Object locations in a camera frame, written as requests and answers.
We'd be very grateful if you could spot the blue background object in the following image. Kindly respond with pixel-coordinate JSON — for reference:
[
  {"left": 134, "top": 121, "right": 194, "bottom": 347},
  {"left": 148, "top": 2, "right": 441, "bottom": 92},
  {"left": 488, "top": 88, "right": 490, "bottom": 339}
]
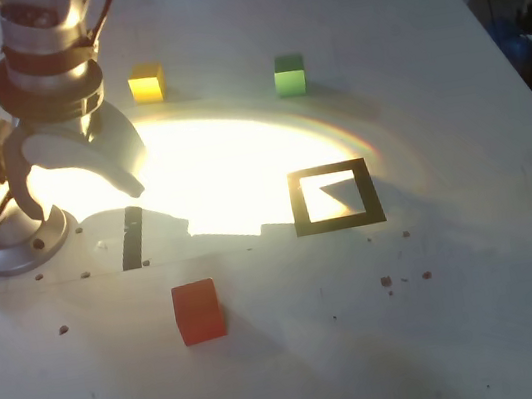
[{"left": 490, "top": 13, "right": 532, "bottom": 73}]

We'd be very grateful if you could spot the black tape square outline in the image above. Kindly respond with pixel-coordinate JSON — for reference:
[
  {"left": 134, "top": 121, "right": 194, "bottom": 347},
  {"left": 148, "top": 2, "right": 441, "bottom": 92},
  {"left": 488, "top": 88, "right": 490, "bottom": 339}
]
[{"left": 285, "top": 155, "right": 388, "bottom": 238}]

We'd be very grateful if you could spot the red cube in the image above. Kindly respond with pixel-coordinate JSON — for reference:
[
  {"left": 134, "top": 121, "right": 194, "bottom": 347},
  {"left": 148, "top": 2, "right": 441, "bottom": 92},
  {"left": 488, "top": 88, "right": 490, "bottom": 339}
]
[{"left": 169, "top": 276, "right": 230, "bottom": 349}]

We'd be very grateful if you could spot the black camera cable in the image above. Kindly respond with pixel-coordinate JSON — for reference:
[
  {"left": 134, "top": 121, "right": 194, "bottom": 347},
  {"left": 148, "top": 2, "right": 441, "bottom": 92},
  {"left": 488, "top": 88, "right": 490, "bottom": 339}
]
[{"left": 82, "top": 0, "right": 126, "bottom": 54}]

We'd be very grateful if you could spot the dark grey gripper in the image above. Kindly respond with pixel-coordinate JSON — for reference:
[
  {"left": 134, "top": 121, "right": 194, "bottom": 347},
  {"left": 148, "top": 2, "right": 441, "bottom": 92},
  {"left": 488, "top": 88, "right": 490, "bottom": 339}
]
[{"left": 0, "top": 88, "right": 157, "bottom": 226}]

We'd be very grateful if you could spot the yellow cube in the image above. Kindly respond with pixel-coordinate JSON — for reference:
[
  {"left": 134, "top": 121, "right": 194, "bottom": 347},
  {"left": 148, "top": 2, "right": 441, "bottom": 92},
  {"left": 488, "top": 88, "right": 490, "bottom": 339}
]
[{"left": 124, "top": 60, "right": 169, "bottom": 107}]

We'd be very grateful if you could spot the black tape strip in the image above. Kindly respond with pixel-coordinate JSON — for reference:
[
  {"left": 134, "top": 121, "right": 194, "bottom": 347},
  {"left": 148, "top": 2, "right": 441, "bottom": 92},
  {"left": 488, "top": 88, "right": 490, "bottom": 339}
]
[{"left": 113, "top": 203, "right": 152, "bottom": 273}]

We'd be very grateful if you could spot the green cube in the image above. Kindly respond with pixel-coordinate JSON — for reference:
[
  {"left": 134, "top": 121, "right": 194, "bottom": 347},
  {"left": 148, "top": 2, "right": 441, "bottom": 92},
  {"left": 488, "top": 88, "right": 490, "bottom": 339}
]
[{"left": 270, "top": 51, "right": 310, "bottom": 99}]

